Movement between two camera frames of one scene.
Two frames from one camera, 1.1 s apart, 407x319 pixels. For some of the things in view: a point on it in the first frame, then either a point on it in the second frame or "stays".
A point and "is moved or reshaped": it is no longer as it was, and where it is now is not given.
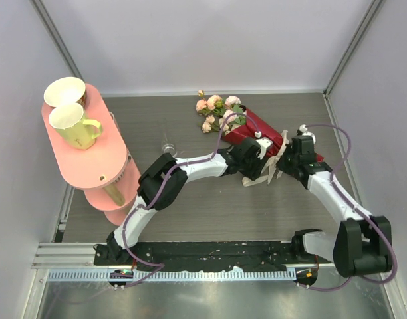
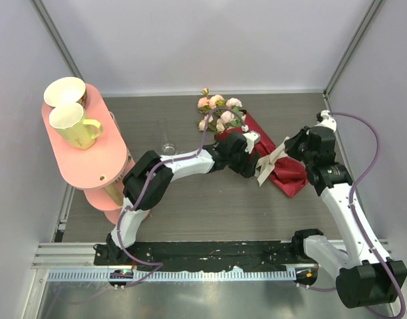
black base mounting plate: (181, 257) stays
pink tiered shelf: (105, 170) stays
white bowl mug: (66, 90) stays
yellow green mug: (68, 119) stays
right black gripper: (282, 165) to (291, 144)
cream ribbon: (271, 167) is moved or reshaped
